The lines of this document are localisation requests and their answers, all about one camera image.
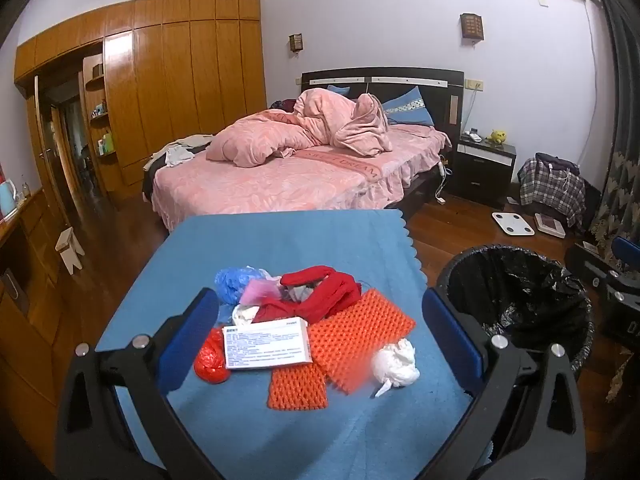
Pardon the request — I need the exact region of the red cloth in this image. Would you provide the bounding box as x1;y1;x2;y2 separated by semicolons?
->
252;265;362;326

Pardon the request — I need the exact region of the pink quilt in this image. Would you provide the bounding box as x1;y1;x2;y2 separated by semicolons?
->
205;88;393;168

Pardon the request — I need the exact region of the blue plastic bag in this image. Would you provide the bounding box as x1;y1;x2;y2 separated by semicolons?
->
215;266;271;306

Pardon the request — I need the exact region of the small orange foam net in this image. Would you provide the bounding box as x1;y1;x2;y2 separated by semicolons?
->
267;360;330;411

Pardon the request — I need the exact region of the red plastic bag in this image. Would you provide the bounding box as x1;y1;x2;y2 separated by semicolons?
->
194;329;228;383

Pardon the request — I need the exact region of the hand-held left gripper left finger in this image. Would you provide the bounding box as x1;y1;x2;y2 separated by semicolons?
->
54;287;231;480

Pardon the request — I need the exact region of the white paper box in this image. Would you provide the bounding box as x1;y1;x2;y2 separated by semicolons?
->
222;316;313;371

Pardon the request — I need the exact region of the wooden wardrobe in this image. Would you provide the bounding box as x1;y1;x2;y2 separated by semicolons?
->
14;0;266;201

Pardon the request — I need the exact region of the wooden sideboard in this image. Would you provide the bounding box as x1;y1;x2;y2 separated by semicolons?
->
0;187;116;461

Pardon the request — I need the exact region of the pink bed sheet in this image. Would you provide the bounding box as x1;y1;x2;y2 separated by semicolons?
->
150;122;453;233

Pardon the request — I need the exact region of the white power strip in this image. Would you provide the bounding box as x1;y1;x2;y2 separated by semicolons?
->
435;160;449;206

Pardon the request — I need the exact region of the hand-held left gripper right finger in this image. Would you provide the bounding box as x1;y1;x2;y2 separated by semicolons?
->
405;287;586;480

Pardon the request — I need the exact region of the wooden door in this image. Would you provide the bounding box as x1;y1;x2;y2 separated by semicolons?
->
25;72;68;221

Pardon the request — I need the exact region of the white bathroom scale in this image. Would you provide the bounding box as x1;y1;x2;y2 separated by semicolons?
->
491;211;537;237

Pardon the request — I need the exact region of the large orange foam net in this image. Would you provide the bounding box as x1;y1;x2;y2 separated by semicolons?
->
307;287;417;396

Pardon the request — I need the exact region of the large wall lamp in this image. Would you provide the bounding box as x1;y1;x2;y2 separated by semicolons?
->
460;13;485;43

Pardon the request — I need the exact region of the pink face mask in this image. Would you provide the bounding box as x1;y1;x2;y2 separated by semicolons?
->
242;280;283;306

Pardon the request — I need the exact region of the dark wooden bed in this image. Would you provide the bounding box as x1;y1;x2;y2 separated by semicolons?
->
142;67;466;233

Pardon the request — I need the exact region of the dark nightstand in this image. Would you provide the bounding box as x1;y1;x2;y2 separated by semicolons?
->
446;139;517;209

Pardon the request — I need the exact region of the white wooden stool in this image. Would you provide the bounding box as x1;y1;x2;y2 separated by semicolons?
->
54;226;86;276

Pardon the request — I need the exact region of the plaid cloth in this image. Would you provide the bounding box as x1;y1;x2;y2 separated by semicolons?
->
517;157;586;228

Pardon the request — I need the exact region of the black trash bin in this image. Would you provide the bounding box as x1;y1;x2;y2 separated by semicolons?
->
436;244;595;376

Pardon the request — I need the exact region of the dark patterned curtain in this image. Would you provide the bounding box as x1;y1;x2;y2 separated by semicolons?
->
582;0;640;406

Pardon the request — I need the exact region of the white tissue wad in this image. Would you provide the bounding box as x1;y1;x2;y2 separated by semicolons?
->
369;338;421;398

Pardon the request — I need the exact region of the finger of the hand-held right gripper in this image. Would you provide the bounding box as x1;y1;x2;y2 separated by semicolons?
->
566;242;608;288
612;236;640;263

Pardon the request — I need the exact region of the white wall cable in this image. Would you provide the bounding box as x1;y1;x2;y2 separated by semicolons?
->
584;0;603;201

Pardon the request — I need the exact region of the dark blue garment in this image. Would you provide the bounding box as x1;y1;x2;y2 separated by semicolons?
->
535;152;581;176

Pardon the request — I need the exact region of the large blue pillow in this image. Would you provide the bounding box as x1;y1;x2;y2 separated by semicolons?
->
382;86;435;127

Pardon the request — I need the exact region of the pile of clothes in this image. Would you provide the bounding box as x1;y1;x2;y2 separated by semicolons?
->
144;135;216;171

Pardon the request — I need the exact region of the blue kettle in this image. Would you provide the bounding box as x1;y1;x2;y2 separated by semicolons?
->
0;178;18;221

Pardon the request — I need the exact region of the white socket cable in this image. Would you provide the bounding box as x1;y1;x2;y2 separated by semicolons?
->
460;90;477;133

